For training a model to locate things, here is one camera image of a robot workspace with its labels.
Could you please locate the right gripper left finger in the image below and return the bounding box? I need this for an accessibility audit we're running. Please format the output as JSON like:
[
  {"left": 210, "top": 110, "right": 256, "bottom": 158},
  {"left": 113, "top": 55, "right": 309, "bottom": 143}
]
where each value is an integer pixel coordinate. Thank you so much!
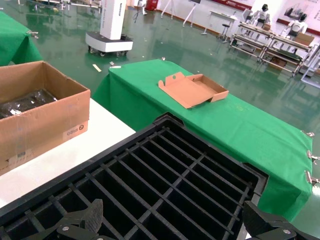
[{"left": 37, "top": 199, "right": 104, "bottom": 240}]

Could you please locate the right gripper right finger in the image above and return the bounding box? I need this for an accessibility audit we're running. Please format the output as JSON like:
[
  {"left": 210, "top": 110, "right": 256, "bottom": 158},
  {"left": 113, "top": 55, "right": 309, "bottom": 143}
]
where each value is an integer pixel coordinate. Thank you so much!
[{"left": 242, "top": 200, "right": 320, "bottom": 240}]

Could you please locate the clear antistatic plastic bag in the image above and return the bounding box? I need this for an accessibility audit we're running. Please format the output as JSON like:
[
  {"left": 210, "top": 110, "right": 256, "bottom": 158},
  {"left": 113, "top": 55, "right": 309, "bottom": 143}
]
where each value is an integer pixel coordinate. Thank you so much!
[{"left": 0, "top": 88, "right": 58, "bottom": 120}]

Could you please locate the open brown cardboard box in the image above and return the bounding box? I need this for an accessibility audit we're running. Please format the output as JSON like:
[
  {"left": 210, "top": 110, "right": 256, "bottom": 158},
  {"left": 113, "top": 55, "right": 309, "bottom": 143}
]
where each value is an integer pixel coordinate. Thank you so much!
[{"left": 0, "top": 60, "right": 91, "bottom": 177}]

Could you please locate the small cardboard box on rack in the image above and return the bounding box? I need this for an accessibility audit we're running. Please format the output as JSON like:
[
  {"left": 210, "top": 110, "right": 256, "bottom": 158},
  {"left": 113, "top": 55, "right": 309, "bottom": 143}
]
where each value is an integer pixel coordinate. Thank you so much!
[{"left": 294, "top": 32, "right": 315, "bottom": 47}]

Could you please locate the black slotted plastic crate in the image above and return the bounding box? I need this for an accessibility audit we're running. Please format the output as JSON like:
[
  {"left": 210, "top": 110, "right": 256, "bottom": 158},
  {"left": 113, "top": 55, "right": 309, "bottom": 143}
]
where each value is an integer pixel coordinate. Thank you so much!
[{"left": 0, "top": 112, "right": 270, "bottom": 240}]

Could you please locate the green tablecloth with carton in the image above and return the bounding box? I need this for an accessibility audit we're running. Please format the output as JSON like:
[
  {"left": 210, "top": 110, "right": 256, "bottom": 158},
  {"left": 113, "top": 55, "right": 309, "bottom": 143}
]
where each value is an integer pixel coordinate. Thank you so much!
[{"left": 91, "top": 59, "right": 313, "bottom": 223}]

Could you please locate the flat open cardboard carton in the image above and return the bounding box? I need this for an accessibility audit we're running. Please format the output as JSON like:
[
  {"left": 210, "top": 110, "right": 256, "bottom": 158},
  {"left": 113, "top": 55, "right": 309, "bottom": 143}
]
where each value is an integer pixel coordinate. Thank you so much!
[{"left": 157, "top": 72, "right": 230, "bottom": 110}]

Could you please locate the metal pipe rack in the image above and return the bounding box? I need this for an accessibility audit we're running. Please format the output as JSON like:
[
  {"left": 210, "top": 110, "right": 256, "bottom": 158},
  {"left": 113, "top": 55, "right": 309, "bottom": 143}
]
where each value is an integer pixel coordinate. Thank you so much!
[
  {"left": 229, "top": 21, "right": 275, "bottom": 62},
  {"left": 261, "top": 34, "right": 315, "bottom": 76}
]

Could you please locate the bare green tablecloth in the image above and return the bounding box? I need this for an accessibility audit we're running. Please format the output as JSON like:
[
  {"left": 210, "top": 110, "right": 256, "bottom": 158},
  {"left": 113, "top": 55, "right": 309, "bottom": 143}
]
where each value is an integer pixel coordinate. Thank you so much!
[{"left": 0, "top": 11, "right": 44, "bottom": 66}]

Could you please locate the white humanoid robot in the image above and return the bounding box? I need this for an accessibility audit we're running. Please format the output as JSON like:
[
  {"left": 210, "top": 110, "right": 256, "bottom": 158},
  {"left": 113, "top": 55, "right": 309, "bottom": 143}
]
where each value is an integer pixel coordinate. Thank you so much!
[
  {"left": 254, "top": 3, "right": 272, "bottom": 26},
  {"left": 287, "top": 13, "right": 308, "bottom": 38}
]

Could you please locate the black stool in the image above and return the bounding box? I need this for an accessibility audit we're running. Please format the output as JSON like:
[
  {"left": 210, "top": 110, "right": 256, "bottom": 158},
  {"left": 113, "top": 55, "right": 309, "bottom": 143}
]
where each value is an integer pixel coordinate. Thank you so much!
[{"left": 216, "top": 23, "right": 230, "bottom": 44}]

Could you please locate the white desk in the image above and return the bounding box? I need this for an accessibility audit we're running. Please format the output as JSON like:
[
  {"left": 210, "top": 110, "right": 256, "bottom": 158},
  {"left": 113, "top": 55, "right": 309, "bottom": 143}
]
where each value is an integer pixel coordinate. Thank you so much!
[{"left": 208, "top": 9, "right": 240, "bottom": 38}]

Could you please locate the red cabinet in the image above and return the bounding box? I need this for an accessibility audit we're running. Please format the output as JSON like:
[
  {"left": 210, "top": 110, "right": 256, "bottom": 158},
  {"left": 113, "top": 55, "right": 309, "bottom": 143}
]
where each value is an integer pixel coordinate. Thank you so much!
[{"left": 145, "top": 0, "right": 160, "bottom": 12}]

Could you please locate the white mobile robot pedestal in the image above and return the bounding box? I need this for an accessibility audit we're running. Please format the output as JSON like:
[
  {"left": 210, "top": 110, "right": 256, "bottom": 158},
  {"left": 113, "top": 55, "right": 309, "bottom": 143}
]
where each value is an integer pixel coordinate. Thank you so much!
[{"left": 84, "top": 0, "right": 135, "bottom": 58}]

